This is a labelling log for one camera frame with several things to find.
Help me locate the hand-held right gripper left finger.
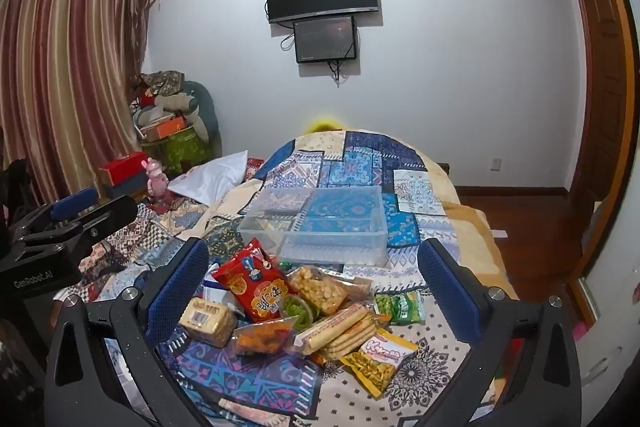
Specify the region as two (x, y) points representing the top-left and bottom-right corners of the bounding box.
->
(44, 237), (221, 427)

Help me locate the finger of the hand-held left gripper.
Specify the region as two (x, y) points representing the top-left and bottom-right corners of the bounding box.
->
(9, 187), (99, 249)
(20, 195), (139, 260)

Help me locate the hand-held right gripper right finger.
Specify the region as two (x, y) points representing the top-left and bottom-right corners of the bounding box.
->
(416, 237), (584, 427)

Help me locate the green pea snack packet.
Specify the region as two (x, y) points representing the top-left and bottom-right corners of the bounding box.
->
(374, 291), (427, 325)

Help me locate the orange shredded snack packet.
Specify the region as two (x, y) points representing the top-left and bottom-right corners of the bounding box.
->
(231, 316), (300, 355)

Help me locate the clear plastic storage bin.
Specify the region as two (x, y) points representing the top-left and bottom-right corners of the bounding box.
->
(237, 185), (390, 268)

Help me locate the grey box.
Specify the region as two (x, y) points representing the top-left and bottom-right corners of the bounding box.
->
(102, 178), (151, 201)

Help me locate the blue white snack packet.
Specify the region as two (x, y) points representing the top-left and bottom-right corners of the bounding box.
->
(202, 279), (238, 308)

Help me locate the red box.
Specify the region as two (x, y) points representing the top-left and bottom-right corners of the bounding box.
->
(98, 152), (149, 186)

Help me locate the cream cracker pack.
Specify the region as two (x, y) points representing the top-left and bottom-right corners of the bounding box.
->
(178, 297), (238, 349)

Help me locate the pink plush toy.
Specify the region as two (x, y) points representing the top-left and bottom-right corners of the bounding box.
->
(141, 158), (171, 198)

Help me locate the red snack bag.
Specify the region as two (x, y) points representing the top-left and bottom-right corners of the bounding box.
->
(211, 239), (296, 323)

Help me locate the clear packet of brown biscuits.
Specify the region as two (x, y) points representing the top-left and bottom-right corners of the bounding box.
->
(335, 274), (375, 303)

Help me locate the green box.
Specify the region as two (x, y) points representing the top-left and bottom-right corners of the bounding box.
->
(150, 127), (213, 175)

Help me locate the long biscuit packet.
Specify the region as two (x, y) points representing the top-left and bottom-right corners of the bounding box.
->
(294, 302), (373, 353)
(320, 313), (393, 362)

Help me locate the orange shoe box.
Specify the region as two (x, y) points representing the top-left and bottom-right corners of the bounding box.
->
(142, 116), (187, 142)

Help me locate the yellow white snack packet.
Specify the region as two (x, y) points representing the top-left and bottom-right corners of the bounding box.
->
(340, 328), (420, 399)

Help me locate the white pillow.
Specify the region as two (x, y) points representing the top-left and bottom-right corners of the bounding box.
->
(168, 150), (249, 208)

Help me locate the green jelly cup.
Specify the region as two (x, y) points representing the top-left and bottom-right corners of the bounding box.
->
(278, 296), (317, 330)

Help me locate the striped brown curtain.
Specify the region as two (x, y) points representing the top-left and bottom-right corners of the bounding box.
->
(0, 0), (153, 208)

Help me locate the clear bag of corn puffs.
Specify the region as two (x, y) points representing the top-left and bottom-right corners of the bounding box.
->
(286, 266), (349, 319)

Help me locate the pile of plush toys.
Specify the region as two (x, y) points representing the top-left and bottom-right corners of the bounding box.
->
(131, 69), (221, 142)

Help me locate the yellow object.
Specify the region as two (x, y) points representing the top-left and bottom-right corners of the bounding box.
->
(305, 118), (343, 134)

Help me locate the small black monitor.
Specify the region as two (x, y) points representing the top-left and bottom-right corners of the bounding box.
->
(293, 16), (358, 64)

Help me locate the black monitor cable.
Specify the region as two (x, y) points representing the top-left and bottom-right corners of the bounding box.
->
(326, 57), (347, 88)

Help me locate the wooden door frame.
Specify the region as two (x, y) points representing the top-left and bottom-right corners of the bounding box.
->
(567, 0), (633, 258)

